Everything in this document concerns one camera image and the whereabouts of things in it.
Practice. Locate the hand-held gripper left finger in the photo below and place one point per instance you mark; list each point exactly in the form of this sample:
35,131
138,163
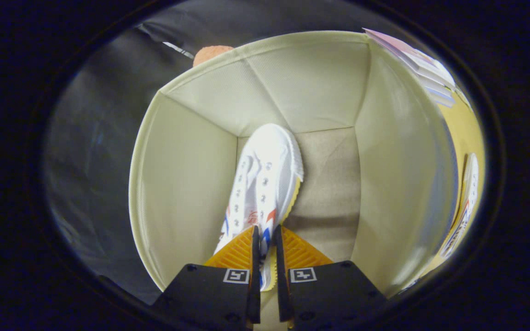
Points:
256,276

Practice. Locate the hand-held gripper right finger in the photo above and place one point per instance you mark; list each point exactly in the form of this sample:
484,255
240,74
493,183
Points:
281,276

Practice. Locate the beige fabric storage box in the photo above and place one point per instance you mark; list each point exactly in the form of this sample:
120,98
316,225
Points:
182,184

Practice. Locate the white shoe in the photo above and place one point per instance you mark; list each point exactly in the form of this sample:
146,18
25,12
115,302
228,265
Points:
469,193
269,156

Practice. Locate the orange oval fuzzy pad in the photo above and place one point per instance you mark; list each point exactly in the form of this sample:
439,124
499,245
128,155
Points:
210,55

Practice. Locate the stack of pink books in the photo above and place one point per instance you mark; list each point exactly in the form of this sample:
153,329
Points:
426,69

